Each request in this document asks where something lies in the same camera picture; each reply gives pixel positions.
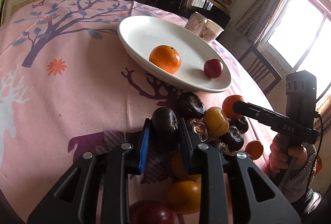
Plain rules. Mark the small orange mandarin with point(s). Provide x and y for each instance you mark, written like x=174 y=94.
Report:
x=227 y=106

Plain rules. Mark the small orange kumquat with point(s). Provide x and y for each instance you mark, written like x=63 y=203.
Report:
x=254 y=149

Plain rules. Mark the large dark red plum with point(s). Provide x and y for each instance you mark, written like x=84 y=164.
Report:
x=150 y=211

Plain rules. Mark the dark wooden chair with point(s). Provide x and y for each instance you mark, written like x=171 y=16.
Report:
x=259 y=68

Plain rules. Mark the large orange mandarin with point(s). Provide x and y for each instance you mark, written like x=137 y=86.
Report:
x=166 y=58

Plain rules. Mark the pink printed tablecloth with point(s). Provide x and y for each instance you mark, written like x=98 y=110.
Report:
x=67 y=87

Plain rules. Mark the window with curtain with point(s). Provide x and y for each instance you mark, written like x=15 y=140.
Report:
x=297 y=32

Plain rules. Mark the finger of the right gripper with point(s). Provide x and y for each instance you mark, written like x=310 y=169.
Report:
x=275 y=121

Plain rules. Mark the white beverage can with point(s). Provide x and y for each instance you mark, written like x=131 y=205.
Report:
x=196 y=23

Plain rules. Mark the white oval plate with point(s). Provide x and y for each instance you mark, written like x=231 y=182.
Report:
x=141 y=34

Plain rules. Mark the white paper cup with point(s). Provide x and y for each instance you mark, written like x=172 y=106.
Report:
x=210 y=31

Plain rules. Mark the small red plum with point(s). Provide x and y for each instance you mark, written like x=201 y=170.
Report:
x=213 y=68

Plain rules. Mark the yellow orange fruit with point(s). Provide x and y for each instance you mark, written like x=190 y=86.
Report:
x=184 y=197
x=216 y=121

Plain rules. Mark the dark purple round fruit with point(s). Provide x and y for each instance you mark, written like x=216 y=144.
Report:
x=164 y=119

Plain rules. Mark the person's right hand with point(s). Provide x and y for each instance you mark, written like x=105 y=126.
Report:
x=278 y=159

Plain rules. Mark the dark water chestnut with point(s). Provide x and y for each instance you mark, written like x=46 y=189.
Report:
x=189 y=105

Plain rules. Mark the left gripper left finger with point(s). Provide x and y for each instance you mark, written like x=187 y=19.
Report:
x=74 y=197

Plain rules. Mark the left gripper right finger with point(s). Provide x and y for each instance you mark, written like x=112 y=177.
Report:
x=233 y=188

